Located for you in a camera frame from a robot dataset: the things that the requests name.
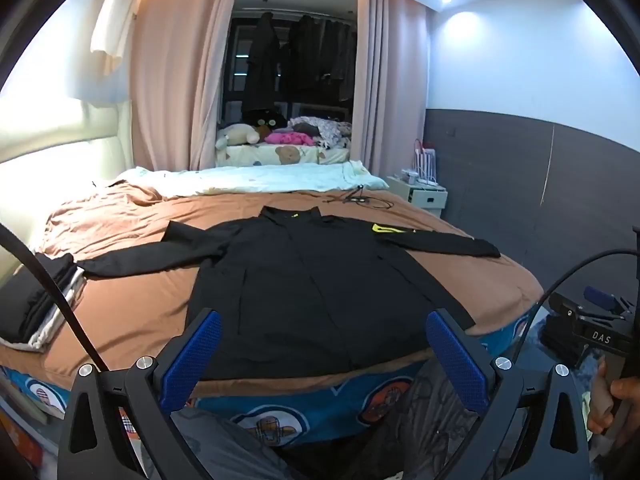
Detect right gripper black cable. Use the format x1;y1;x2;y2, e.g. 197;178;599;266
500;248;640;466

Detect thin wall cable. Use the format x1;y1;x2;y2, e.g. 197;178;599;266
539;124;556;207

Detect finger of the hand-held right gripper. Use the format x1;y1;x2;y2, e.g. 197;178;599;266
549;291;585;322
584;286;632;318

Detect black jacket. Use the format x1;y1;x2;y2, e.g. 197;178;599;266
75;205;502;382

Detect black cable on bed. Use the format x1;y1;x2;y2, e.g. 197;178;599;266
321;185;396;210

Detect bed with brown sheet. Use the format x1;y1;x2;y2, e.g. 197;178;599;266
0;180;546;397

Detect stack of folded clothes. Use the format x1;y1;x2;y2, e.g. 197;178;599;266
0;253;87;352

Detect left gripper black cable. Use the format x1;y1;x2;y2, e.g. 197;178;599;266
0;222;110;375

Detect person's right hand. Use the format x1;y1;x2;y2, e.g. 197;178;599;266
586;359;640;450

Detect beige plush toy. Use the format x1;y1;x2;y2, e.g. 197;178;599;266
215;123;262;151

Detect blue printed bed sheet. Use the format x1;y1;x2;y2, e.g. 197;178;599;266
0;307;547;448

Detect white quilt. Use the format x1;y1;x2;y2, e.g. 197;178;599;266
116;159;391;199

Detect white hanging garment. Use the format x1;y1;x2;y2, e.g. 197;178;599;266
90;0;147;57

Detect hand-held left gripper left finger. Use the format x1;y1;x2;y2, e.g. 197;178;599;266
59;309;223;480

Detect dark hanging coat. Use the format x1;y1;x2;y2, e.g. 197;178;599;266
242;11;282;117

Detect white nightstand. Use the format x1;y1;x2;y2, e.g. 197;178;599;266
385;174;449;219

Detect pink cloth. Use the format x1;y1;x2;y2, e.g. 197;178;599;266
264;130;315;148

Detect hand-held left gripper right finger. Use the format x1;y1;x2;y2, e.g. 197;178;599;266
426;309;591;480

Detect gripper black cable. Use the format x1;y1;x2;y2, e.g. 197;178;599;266
500;248;640;466
0;222;110;375

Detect white wire rack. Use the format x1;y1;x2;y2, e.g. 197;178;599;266
411;139;440;187

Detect pink curtain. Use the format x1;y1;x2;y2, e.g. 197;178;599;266
350;0;432;182
130;0;242;172

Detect bear print cushion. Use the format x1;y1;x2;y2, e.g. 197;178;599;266
214;141;352;167

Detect black plush toy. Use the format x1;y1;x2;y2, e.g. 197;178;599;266
249;109;289;132

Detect person's grey patterned pants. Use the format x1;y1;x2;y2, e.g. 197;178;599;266
170;357;506;480

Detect dark hanging clothes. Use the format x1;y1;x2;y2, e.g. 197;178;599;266
286;14;357;105

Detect cream padded headboard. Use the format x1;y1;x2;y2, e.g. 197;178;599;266
0;99;135;197

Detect patterned clothes pile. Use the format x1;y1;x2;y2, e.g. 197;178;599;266
289;116;354;151

